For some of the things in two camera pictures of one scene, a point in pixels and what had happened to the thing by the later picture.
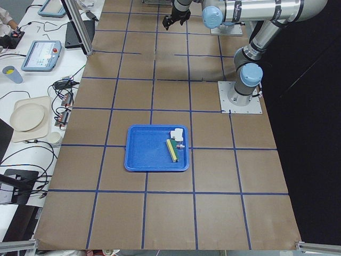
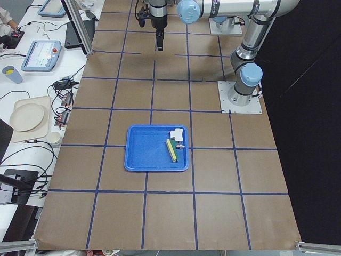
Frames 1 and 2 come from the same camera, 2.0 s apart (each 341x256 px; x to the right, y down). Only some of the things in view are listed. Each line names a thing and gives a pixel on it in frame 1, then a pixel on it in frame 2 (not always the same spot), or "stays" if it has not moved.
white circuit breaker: x=177 y=134 stays
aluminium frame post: x=78 y=23 stays
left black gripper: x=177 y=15 to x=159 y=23
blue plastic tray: x=146 y=149 stays
